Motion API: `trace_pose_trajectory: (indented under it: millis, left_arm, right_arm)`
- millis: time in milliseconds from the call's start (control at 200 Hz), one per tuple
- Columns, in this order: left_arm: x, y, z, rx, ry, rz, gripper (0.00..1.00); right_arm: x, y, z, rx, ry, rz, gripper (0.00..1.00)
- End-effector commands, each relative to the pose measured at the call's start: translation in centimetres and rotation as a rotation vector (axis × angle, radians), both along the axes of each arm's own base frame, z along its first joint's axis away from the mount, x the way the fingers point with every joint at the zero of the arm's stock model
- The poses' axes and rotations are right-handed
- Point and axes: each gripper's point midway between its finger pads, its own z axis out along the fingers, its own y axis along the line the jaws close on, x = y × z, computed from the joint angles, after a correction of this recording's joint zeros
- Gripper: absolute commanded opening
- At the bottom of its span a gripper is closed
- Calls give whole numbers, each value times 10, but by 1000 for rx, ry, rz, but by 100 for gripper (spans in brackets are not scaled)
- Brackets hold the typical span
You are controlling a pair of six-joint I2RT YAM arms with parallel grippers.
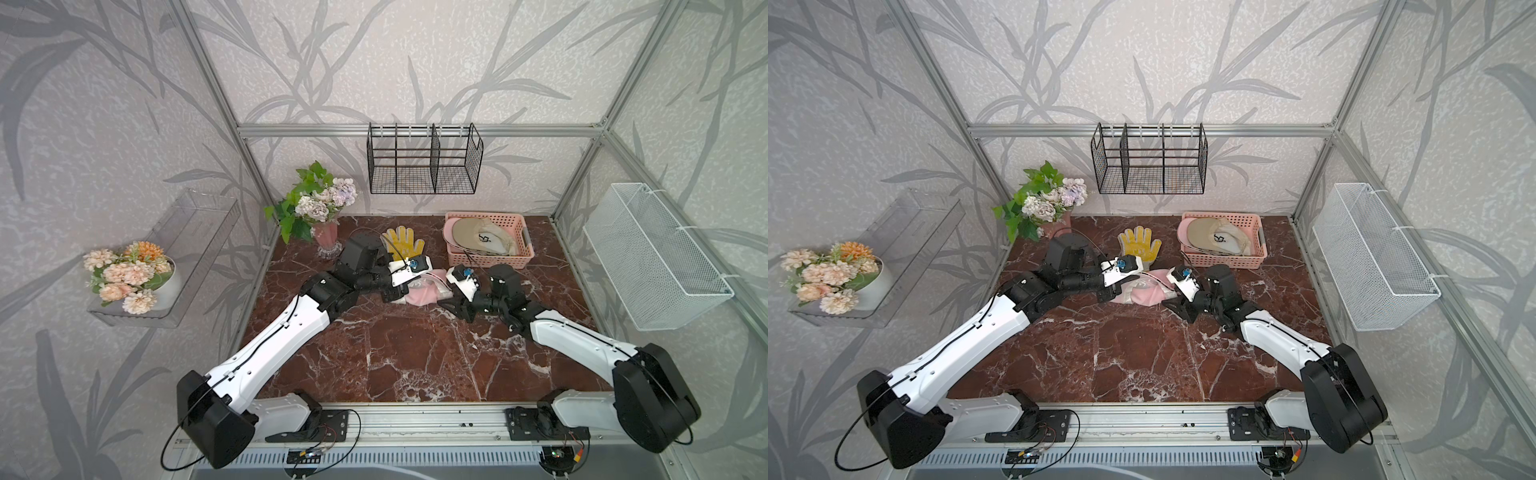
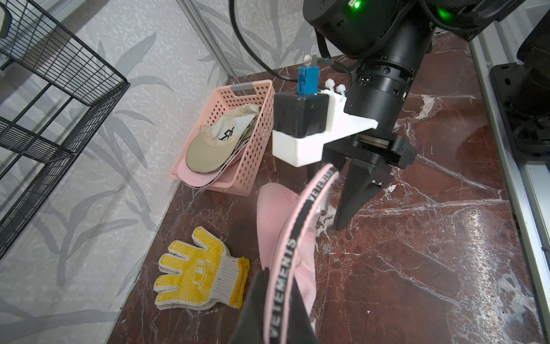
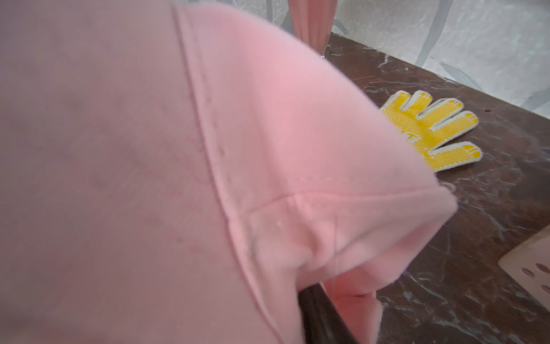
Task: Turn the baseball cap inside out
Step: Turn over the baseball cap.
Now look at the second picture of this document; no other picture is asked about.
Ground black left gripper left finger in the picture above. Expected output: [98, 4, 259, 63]
[229, 269, 269, 344]

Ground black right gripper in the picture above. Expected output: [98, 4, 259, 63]
[307, 42, 418, 231]

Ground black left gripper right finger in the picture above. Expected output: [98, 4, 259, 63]
[289, 280, 319, 344]

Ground pink baseball cap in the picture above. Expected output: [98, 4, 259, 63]
[256, 164, 339, 343]

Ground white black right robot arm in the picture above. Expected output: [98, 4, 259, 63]
[303, 1, 519, 230]

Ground beige baseball cap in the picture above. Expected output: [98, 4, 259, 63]
[186, 104, 261, 173]

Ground pink cap in basket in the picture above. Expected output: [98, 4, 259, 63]
[176, 140, 249, 189]

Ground yellow white work gloves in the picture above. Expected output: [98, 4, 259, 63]
[153, 226, 251, 310]

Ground pink plastic basket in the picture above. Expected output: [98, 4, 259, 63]
[170, 80, 274, 196]

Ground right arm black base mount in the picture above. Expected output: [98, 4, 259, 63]
[490, 14, 549, 165]

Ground black wire wall basket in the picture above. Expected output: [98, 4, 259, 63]
[1, 1, 130, 253]

